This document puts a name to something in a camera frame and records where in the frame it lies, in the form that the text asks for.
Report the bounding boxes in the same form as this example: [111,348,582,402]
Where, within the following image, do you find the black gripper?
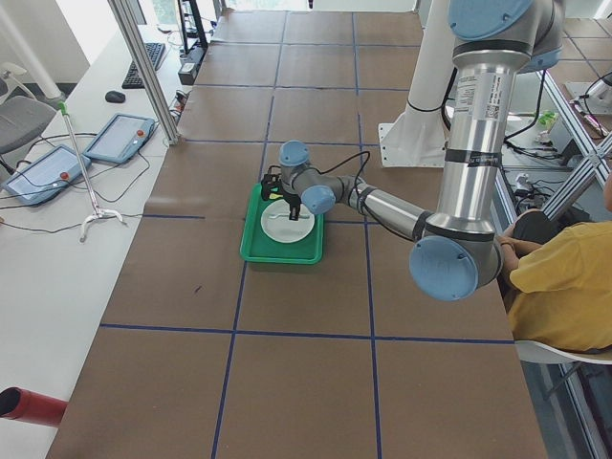
[260,165,300,221]

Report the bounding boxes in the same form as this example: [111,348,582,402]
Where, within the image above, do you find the pale green plastic fork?
[266,213,312,221]

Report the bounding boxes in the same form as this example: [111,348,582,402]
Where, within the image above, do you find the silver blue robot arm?
[261,1,565,301]

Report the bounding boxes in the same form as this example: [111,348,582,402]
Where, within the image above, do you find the white round plate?
[260,200,315,244]

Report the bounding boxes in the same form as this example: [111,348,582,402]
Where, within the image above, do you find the green plastic tray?
[240,184,324,265]

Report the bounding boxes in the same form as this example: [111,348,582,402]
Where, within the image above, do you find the blue teach pendant tablet far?
[83,113,155,164]

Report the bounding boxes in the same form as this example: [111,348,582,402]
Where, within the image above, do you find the blue teach pendant tablet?
[1,145,82,206]
[83,113,155,164]

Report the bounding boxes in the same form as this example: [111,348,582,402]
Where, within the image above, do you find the black computer keyboard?
[120,42,166,91]

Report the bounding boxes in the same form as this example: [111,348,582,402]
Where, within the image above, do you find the black computer mouse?
[104,91,126,104]

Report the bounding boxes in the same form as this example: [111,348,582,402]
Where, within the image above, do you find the white reacher grabber tool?
[58,101,127,243]

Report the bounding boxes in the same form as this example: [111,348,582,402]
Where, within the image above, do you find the blue teach pendant tablet near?
[1,145,82,206]

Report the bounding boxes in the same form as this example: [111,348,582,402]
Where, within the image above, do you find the person in yellow shirt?
[499,167,612,355]

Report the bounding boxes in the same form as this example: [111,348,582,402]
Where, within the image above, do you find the white chair seat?
[514,339,612,403]

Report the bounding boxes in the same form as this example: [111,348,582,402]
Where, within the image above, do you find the grey office chair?
[1,62,56,155]

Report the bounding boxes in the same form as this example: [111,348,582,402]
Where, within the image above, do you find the red cylinder tube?
[1,387,68,427]

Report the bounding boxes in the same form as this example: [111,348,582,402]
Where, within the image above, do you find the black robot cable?
[317,151,373,211]

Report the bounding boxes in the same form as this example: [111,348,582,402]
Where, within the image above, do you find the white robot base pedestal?
[379,0,455,167]

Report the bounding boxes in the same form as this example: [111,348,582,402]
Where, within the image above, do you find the aluminium frame post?
[108,0,179,145]

